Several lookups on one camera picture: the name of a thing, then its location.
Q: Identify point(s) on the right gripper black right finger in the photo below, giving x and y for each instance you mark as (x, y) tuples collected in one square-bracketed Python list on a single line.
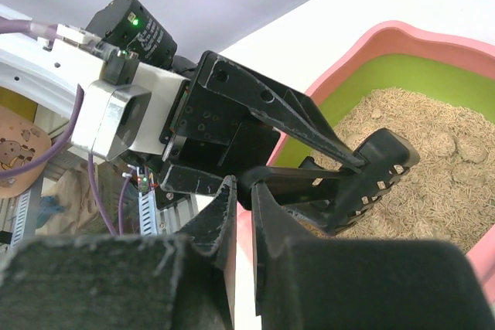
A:
[(305, 282)]

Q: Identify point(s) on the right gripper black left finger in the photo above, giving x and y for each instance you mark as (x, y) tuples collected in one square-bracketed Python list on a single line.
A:
[(185, 280)]

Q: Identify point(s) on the beige pellet cat litter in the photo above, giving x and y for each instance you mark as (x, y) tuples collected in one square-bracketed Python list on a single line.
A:
[(449, 194)]

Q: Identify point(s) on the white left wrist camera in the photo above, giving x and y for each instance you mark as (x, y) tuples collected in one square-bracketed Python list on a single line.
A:
[(114, 119)]

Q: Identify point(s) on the white slotted cable duct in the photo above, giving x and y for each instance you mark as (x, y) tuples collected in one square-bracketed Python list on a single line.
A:
[(27, 212)]

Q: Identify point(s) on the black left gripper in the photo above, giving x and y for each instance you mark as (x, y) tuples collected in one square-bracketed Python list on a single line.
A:
[(229, 120)]

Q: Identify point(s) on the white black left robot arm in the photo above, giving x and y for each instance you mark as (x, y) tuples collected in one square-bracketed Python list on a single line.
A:
[(45, 58)]

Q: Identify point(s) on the black slotted litter scoop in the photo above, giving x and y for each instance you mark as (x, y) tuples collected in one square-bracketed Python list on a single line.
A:
[(334, 200)]

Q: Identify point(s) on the pink cat litter box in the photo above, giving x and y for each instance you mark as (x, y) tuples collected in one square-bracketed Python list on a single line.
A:
[(452, 69)]

